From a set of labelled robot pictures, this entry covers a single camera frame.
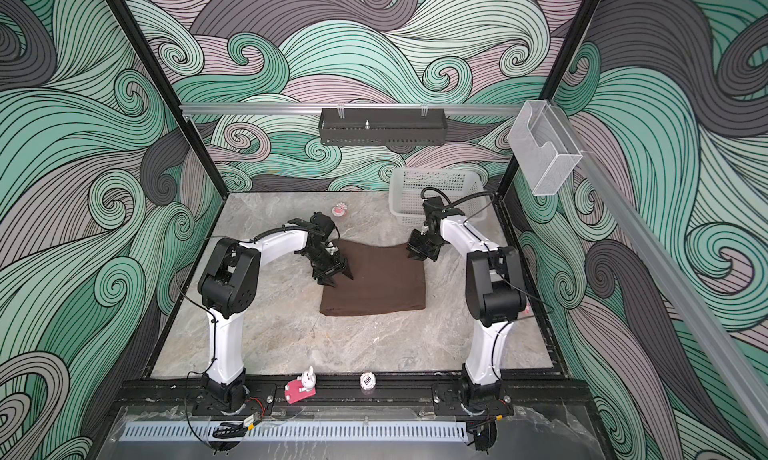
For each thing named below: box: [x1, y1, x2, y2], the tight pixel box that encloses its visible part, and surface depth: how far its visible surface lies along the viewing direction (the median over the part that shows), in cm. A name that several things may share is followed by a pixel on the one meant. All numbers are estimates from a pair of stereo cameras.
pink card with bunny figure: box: [284, 366, 317, 405], surface depth 74 cm
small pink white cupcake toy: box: [332, 202, 348, 217], surface depth 113 cm
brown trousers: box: [320, 240, 426, 316], surface depth 92 cm
